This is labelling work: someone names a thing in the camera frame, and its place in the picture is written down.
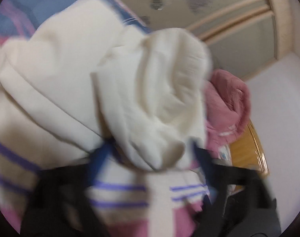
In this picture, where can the pink and cream hooded jacket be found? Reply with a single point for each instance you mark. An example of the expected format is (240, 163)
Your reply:
(85, 76)

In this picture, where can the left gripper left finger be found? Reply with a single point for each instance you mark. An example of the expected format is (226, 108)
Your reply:
(58, 206)

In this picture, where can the pink folded quilt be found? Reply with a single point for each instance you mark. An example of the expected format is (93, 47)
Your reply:
(228, 104)

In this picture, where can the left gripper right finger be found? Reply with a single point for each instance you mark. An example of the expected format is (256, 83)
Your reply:
(242, 205)

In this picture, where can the floral pink bed mattress cover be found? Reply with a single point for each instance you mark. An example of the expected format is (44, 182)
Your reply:
(225, 155)

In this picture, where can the beige wardrobe with glass doors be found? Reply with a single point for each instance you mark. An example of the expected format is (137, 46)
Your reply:
(244, 36)

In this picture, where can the wooden bed headboard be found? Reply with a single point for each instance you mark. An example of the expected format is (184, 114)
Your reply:
(247, 152)

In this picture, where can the blue plaid bed sheet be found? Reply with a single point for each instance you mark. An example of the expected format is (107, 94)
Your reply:
(23, 17)

